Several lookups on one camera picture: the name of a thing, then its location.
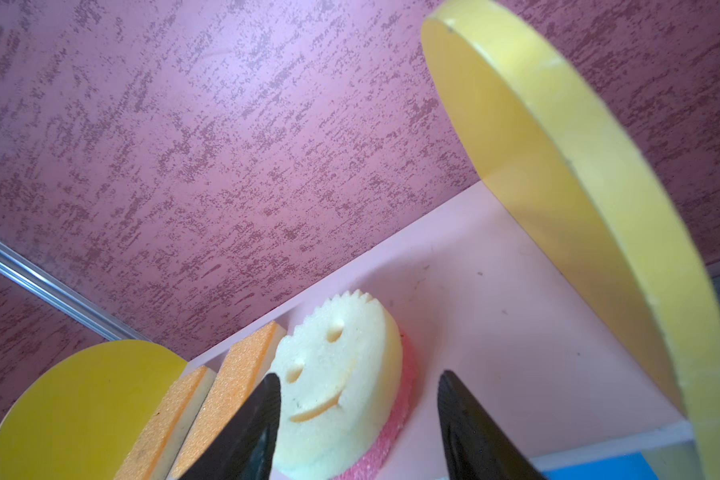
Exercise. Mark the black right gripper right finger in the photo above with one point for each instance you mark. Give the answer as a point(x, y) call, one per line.
point(475, 447)

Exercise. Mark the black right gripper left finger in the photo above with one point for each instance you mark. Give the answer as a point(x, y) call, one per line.
point(245, 447)

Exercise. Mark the yellow smiley face sponge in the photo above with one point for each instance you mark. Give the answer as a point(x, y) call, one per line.
point(347, 375)

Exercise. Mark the yellow shelf pink blue boards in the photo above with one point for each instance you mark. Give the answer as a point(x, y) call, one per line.
point(190, 171)

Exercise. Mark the orange sponge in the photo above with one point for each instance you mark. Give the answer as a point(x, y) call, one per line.
point(159, 443)
point(244, 366)

